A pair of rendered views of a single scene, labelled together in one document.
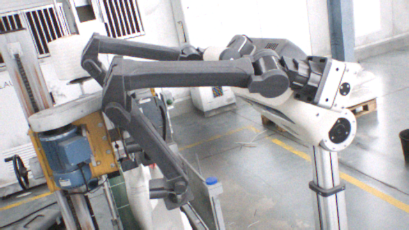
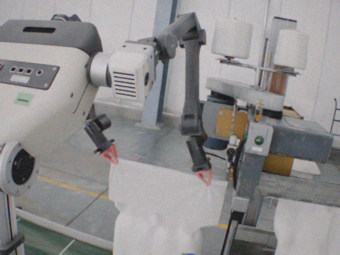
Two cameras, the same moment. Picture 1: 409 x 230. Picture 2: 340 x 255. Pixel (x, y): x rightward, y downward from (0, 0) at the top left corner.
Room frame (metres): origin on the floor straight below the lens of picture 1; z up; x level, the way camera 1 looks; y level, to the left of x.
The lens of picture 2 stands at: (1.97, -0.79, 1.51)
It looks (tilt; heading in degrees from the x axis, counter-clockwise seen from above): 13 degrees down; 119
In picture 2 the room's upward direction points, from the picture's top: 8 degrees clockwise
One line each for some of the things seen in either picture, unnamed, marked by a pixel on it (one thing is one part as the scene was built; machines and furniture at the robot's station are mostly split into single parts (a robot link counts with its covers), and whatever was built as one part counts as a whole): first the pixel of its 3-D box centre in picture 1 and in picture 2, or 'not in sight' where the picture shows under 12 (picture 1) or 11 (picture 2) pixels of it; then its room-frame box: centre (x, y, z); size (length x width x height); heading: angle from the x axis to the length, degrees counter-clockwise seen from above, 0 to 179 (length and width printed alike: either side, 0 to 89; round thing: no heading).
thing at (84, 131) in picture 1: (84, 141); (232, 122); (1.54, 0.54, 1.23); 0.28 x 0.07 x 0.16; 18
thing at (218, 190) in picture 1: (212, 186); not in sight; (1.67, 0.03, 0.81); 0.08 x 0.08 x 0.06; 18
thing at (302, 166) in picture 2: not in sight; (296, 164); (1.67, 3.37, 0.32); 0.66 x 0.43 x 0.15; 15
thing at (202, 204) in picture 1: (186, 181); not in sight; (2.34, 0.21, 0.54); 1.05 x 0.02 x 0.41; 18
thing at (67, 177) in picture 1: (67, 158); (218, 122); (1.45, 0.60, 1.21); 0.15 x 0.15 x 0.25
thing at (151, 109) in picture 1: (138, 117); (282, 153); (1.83, 0.33, 1.21); 0.30 x 0.25 x 0.30; 18
